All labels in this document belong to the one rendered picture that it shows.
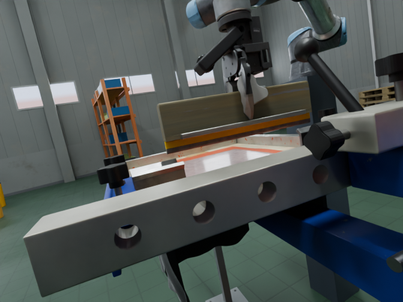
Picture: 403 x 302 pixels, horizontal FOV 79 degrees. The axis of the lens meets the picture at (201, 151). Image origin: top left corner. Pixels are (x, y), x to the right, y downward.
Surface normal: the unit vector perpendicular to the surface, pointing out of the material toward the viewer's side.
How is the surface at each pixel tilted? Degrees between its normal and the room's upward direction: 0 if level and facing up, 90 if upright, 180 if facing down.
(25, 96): 90
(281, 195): 90
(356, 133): 90
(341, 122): 90
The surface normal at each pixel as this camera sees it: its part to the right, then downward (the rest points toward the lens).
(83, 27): 0.43, 0.04
